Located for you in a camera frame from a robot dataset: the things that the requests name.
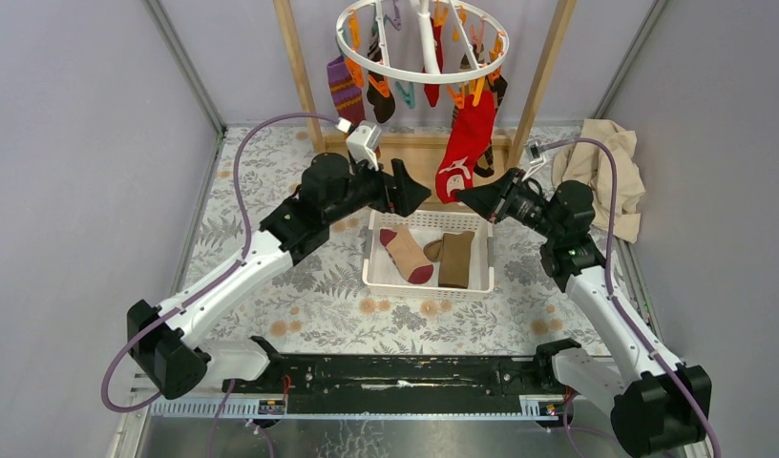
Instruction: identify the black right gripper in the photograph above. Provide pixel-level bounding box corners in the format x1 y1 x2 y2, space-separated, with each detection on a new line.
454 168 560 241

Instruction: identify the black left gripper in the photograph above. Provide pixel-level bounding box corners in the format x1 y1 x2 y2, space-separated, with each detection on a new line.
323 152 430 226

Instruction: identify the beige maroon toe sock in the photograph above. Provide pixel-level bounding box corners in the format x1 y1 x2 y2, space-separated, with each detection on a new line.
379 224 434 285

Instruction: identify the tan brown sock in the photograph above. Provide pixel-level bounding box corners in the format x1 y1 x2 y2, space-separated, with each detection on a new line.
423 231 474 289

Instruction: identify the red santa bear sock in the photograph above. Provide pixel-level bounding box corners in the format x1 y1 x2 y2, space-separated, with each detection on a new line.
435 89 496 203

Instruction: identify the brown argyle sock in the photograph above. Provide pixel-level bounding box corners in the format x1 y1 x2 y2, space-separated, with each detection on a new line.
474 73 508 177

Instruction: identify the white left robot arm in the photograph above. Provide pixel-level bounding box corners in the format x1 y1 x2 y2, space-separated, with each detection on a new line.
125 154 431 400

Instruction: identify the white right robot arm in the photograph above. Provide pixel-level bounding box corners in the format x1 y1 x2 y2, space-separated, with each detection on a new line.
454 169 712 457

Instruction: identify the wooden hanger stand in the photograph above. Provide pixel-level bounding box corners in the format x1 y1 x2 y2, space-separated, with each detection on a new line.
274 1 576 186

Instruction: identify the white round clip hanger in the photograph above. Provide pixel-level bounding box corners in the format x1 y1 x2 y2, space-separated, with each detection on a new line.
335 0 510 85

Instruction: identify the white plastic basket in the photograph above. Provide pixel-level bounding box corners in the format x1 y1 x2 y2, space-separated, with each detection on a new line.
362 211 495 301

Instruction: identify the dark brown sock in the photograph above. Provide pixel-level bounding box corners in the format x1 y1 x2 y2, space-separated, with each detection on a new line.
367 27 396 123

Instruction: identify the teal clothes peg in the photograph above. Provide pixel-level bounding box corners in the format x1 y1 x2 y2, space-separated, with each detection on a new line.
394 81 416 109

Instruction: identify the orange clothes peg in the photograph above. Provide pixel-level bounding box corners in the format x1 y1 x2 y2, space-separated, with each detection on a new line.
344 57 365 88
469 76 486 107
368 72 391 98

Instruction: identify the small red sock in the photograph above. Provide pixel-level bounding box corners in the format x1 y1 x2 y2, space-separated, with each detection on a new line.
422 15 445 109

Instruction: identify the purple orange striped sock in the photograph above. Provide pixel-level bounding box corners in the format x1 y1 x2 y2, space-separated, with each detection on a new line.
326 56 366 125

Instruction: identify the brown beige striped sock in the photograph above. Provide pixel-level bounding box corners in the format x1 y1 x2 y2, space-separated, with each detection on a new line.
455 44 492 128

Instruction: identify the floral patterned table mat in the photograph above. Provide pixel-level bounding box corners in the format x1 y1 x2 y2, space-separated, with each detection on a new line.
183 126 608 357

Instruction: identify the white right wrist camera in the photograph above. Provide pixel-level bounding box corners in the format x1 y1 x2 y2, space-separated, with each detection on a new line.
524 140 547 178

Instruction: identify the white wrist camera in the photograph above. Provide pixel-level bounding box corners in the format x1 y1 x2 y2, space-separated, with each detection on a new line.
336 117 382 171
524 140 547 178

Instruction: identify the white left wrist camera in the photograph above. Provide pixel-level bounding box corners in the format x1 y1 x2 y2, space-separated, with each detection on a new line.
336 117 382 171

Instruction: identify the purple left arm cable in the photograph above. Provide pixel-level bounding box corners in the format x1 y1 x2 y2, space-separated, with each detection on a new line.
100 113 344 414

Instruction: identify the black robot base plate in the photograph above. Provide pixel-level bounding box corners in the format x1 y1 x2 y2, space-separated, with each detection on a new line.
222 354 573 403

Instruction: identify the grey cable duct rail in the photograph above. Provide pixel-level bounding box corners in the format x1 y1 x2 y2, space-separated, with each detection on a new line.
150 395 563 422

